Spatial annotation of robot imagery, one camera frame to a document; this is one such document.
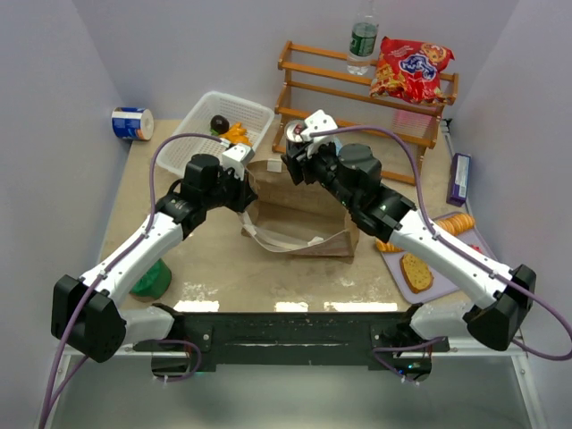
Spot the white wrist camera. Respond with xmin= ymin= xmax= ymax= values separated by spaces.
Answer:
xmin=299 ymin=109 xmax=338 ymax=145
xmin=221 ymin=139 xmax=255 ymax=181

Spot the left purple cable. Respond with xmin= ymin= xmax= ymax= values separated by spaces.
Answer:
xmin=38 ymin=132 xmax=229 ymax=429

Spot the silver blue drink can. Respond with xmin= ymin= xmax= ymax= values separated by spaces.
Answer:
xmin=284 ymin=120 xmax=310 ymax=146

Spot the green plastic bag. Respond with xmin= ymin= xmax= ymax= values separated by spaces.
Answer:
xmin=130 ymin=259 xmax=172 ymax=300

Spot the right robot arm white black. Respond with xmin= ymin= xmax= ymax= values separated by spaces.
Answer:
xmin=282 ymin=141 xmax=536 ymax=351

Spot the red frosted donut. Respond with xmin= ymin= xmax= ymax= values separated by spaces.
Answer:
xmin=467 ymin=244 xmax=486 ymax=255

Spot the wooden orange shelf rack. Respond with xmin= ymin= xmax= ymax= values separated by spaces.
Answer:
xmin=272 ymin=40 xmax=459 ymax=168

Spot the black base frame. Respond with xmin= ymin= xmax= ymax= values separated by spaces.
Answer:
xmin=134 ymin=309 xmax=450 ymax=382

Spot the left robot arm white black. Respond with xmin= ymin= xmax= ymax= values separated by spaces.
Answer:
xmin=51 ymin=144 xmax=257 ymax=363

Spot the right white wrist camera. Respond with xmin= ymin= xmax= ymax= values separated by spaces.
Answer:
xmin=299 ymin=109 xmax=338 ymax=145

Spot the bread slice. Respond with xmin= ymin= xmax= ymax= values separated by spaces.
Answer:
xmin=400 ymin=253 xmax=433 ymax=294

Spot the orange food piece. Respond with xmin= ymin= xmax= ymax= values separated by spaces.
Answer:
xmin=220 ymin=122 xmax=252 ymax=147

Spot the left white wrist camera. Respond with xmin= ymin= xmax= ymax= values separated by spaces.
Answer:
xmin=221 ymin=139 xmax=255 ymax=181

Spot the dark round fruit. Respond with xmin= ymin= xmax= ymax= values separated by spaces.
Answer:
xmin=210 ymin=114 xmax=231 ymax=136

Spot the purple box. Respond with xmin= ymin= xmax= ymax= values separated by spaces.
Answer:
xmin=446 ymin=153 xmax=471 ymax=206

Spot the red snack chip bag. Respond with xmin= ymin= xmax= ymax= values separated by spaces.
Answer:
xmin=369 ymin=37 xmax=455 ymax=105

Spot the white plastic basket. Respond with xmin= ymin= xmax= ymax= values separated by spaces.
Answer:
xmin=156 ymin=91 xmax=274 ymax=177

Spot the blue white paper roll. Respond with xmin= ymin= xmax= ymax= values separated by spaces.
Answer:
xmin=111 ymin=107 xmax=155 ymax=141

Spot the clear water bottle green label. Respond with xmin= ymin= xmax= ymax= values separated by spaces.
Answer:
xmin=347 ymin=0 xmax=379 ymax=76

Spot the brown paper grocery bag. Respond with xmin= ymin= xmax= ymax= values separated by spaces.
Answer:
xmin=240 ymin=159 xmax=359 ymax=257

